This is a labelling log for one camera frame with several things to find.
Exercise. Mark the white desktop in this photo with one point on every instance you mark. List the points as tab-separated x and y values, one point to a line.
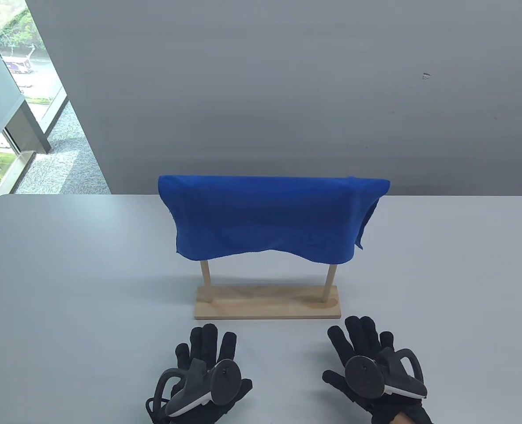
66	274

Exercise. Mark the dark window frame post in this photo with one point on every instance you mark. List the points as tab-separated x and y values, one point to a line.
29	128

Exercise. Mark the person's right forearm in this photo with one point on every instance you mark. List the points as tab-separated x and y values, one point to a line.
403	418

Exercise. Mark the black right hand controller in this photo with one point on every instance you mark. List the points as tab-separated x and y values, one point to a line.
363	375

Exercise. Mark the person's left hand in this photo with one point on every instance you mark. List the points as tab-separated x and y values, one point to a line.
205	346

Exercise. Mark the black left hand controller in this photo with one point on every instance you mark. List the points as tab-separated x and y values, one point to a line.
225	382

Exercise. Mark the person's right hand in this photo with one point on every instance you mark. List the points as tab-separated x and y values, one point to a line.
360	340

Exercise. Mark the wooden desktop rack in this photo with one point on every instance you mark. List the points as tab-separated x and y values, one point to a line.
265	302

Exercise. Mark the black hand controller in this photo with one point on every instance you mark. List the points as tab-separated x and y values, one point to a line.
225	382
363	375

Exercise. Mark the blue square towel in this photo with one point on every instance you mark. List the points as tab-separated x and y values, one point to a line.
265	216

